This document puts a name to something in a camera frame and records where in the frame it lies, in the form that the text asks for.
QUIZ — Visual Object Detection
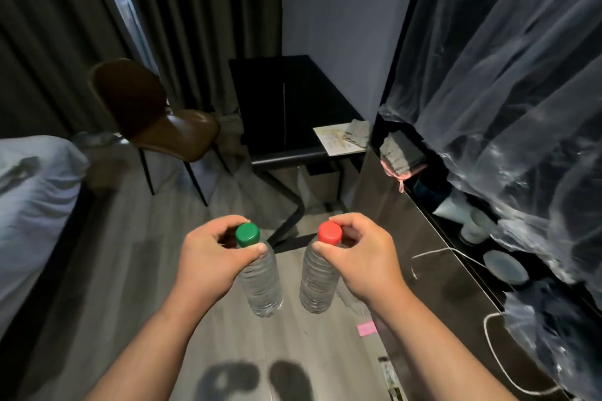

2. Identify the person's left hand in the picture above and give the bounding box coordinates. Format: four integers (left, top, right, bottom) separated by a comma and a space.
176, 215, 268, 310

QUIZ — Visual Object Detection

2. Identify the person's right hand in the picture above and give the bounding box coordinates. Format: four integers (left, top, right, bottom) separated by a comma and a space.
312, 212, 410, 308

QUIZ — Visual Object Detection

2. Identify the green cap water bottle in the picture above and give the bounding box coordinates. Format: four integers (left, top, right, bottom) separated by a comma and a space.
234, 222, 284, 318

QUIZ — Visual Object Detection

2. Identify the red cap water bottle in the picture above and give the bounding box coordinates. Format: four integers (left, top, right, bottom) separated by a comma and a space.
298, 221, 343, 315

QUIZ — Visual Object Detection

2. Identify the person's right forearm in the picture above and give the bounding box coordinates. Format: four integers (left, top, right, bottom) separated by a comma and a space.
371, 292, 518, 401

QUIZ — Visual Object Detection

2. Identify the person's left forearm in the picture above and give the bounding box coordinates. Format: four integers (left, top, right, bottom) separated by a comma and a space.
87, 292, 222, 401

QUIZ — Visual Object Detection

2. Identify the dark wood wardrobe unit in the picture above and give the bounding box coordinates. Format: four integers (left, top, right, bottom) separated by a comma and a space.
350, 0, 602, 401

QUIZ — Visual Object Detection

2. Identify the white paper cup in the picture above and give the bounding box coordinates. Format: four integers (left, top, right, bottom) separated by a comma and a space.
460, 209, 495, 245

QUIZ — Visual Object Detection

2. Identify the grey and pink cloth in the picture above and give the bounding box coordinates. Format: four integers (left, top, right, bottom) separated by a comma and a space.
379, 132, 428, 192

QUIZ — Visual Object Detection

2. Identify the small yellow black wrapper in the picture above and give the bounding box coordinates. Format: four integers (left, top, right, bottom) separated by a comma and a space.
378, 357, 405, 401

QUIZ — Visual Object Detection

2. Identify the white printed paper sheet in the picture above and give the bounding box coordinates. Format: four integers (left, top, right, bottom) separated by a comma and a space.
313, 122, 370, 157

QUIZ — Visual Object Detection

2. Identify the grey folded towel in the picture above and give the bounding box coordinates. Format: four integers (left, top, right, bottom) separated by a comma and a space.
342, 119, 371, 148

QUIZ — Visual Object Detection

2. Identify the brown leather chair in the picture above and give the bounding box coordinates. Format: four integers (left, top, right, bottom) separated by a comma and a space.
89, 58, 231, 207

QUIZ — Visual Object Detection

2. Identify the black glossy table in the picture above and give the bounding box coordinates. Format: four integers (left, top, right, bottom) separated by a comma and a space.
229, 55, 366, 246

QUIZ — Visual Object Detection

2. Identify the bed with white duvet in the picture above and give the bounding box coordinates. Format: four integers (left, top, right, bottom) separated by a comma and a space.
0, 135, 91, 338

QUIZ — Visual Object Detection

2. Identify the clear plastic cover sheet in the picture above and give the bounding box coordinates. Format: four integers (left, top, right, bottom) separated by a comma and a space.
379, 0, 602, 387

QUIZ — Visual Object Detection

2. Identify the white cable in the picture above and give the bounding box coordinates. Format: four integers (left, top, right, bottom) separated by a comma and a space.
410, 247, 568, 398

